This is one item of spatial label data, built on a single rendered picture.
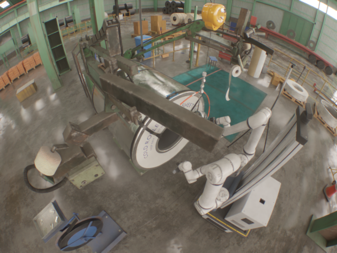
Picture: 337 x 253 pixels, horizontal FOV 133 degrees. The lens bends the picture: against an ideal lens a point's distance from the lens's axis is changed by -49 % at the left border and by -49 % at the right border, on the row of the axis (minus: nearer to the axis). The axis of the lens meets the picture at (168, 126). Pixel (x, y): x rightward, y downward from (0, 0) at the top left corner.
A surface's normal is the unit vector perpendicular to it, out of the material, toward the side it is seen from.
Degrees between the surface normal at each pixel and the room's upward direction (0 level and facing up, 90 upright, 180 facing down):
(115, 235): 0
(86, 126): 0
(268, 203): 0
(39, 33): 90
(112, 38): 90
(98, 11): 90
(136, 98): 90
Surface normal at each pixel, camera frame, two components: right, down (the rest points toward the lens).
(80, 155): 0.66, 0.56
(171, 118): -0.57, 0.61
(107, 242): 0.02, -0.67
